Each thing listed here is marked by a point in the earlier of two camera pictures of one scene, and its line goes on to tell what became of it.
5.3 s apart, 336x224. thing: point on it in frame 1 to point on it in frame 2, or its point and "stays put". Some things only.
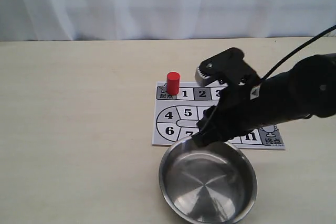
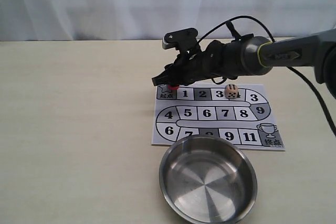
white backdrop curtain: [94, 6] stays put
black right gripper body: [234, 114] to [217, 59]
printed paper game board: [176, 118] stays put
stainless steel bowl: [214, 183] stays put
